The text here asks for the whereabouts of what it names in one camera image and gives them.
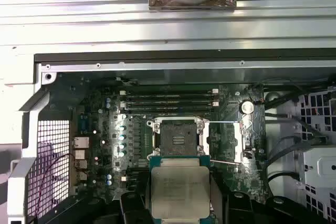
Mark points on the metal socket cover frame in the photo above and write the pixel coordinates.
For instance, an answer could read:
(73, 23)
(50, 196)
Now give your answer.
(240, 142)

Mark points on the metal drive cage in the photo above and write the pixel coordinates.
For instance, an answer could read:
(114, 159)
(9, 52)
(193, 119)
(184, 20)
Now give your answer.
(320, 161)

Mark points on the silver square CPU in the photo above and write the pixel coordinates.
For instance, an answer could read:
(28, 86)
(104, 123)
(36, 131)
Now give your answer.
(181, 190)

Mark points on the black RAM slot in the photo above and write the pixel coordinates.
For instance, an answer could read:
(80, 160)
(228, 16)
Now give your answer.
(168, 104)
(168, 93)
(168, 109)
(168, 99)

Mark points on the green motherboard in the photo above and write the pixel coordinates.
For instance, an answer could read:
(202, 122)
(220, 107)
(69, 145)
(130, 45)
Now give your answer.
(228, 98)

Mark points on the CPU socket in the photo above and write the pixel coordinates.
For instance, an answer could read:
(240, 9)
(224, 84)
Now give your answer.
(178, 137)

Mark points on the small cylindrical capacitor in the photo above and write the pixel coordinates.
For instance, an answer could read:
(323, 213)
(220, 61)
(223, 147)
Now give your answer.
(122, 153)
(122, 137)
(122, 127)
(122, 145)

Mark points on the black open PC case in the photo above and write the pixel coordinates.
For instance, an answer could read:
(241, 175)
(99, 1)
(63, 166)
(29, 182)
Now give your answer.
(157, 66)

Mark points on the silver rear port block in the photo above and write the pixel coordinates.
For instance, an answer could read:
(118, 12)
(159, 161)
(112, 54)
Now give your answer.
(82, 176)
(80, 165)
(81, 142)
(80, 155)

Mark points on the blue serial port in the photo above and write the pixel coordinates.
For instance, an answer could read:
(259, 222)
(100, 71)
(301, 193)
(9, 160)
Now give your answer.
(85, 125)

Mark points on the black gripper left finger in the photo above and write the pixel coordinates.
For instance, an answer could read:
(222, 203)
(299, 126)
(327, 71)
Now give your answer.
(131, 208)

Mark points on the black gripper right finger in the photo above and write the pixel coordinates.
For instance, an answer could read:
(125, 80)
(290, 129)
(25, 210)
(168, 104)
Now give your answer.
(239, 208)

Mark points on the silver coin battery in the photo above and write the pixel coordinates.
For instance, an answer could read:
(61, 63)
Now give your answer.
(247, 107)

